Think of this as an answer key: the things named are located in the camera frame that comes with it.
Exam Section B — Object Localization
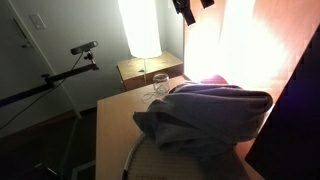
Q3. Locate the grey towel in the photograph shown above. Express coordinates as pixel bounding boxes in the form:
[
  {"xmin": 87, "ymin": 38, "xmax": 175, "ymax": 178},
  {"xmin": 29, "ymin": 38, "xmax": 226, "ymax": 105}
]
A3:
[{"xmin": 133, "ymin": 81, "xmax": 274, "ymax": 180}]

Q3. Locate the orange towel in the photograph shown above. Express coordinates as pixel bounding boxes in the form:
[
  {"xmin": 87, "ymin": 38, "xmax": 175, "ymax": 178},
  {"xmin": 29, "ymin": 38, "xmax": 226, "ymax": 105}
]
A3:
[{"xmin": 199, "ymin": 74, "xmax": 230, "ymax": 86}]

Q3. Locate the white floor lamp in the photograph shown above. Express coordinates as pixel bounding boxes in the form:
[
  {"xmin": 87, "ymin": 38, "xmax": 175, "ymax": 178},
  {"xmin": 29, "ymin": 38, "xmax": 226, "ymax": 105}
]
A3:
[{"xmin": 116, "ymin": 0, "xmax": 163, "ymax": 86}]

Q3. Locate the small wooden nightstand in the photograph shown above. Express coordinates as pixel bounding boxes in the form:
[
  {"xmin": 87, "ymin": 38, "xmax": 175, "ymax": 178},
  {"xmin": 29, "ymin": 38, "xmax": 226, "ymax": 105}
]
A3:
[{"xmin": 116, "ymin": 50, "xmax": 185, "ymax": 92}]

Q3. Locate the clear glass jar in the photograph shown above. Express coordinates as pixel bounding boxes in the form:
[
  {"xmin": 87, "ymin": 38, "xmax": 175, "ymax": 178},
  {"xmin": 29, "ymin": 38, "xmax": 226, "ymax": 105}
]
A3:
[{"xmin": 152, "ymin": 73, "xmax": 170, "ymax": 95}]

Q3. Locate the white purple tennis racket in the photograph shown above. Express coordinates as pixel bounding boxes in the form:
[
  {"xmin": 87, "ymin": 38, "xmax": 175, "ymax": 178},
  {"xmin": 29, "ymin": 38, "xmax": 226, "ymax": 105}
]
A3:
[{"xmin": 121, "ymin": 133, "xmax": 208, "ymax": 180}]

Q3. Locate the thin white cable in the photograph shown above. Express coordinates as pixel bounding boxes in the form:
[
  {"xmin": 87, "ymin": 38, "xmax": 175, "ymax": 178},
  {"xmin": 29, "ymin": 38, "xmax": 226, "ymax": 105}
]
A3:
[{"xmin": 142, "ymin": 87, "xmax": 168, "ymax": 104}]

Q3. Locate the black camera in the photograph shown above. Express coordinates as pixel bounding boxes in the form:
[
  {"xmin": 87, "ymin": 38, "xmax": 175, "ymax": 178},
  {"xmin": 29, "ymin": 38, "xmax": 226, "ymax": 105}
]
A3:
[{"xmin": 69, "ymin": 40, "xmax": 99, "ymax": 56}]

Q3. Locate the white light switch plate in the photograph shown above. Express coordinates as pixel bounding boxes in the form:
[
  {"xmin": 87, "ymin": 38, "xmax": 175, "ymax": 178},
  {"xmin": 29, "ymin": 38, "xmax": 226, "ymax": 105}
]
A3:
[{"xmin": 28, "ymin": 13, "xmax": 47, "ymax": 31}]

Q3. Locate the black camera cable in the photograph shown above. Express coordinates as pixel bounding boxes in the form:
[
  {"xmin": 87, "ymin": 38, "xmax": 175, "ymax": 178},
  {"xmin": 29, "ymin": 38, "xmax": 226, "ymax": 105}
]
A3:
[{"xmin": 0, "ymin": 53, "xmax": 84, "ymax": 132}]

